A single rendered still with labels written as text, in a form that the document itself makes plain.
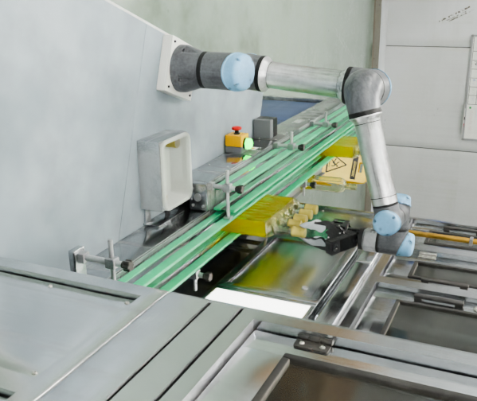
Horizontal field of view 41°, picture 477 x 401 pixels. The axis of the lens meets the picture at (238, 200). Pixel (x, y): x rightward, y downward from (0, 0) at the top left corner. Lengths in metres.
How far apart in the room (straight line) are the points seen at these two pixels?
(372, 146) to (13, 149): 0.97
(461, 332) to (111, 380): 1.20
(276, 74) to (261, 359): 1.20
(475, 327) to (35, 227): 1.25
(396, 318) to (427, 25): 6.13
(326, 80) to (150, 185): 0.63
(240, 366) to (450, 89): 7.02
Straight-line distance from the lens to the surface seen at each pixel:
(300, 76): 2.05
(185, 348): 1.06
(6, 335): 1.19
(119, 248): 1.89
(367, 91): 1.87
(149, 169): 1.97
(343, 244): 2.04
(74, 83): 1.73
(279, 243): 2.36
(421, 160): 8.12
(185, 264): 1.98
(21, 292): 1.33
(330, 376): 1.03
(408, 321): 1.98
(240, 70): 1.98
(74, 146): 1.74
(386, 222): 1.87
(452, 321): 2.01
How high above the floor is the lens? 1.83
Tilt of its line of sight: 24 degrees down
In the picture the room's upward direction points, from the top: 97 degrees clockwise
